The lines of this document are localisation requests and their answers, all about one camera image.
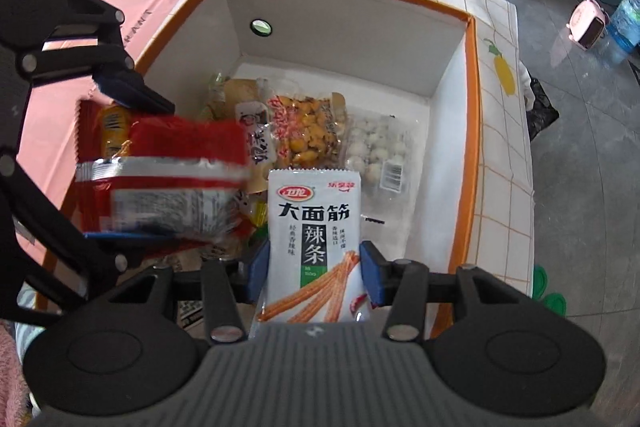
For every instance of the pink cloth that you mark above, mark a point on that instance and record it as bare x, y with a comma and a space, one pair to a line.
10, 372

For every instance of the white spicy strips packet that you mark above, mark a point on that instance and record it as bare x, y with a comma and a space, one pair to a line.
310, 227

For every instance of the blue water bottle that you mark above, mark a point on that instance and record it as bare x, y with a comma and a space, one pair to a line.
625, 27

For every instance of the clear packet of orange peanuts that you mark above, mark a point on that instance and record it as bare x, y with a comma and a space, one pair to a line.
305, 132

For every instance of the clear packet of white balls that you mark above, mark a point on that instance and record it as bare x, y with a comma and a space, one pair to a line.
372, 147

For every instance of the black bag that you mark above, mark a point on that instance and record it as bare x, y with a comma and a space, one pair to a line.
540, 112

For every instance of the pale yellow snack packet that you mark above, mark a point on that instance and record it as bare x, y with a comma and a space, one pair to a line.
235, 94

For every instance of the green plastic object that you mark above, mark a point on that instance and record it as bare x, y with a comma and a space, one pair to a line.
547, 297

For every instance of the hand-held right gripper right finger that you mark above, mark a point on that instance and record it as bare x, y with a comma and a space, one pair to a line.
372, 277

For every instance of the small pink heater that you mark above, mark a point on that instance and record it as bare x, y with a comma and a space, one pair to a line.
587, 24

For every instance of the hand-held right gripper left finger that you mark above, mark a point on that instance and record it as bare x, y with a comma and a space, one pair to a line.
257, 271

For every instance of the orange cardboard box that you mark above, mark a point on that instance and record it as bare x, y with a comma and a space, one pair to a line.
325, 22

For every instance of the white label snack packet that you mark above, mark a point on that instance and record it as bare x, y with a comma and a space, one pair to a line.
255, 132

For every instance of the red snack packet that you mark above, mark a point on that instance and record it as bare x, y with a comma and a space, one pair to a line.
175, 142

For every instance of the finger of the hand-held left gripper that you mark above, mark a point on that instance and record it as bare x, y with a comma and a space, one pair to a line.
100, 252
135, 92

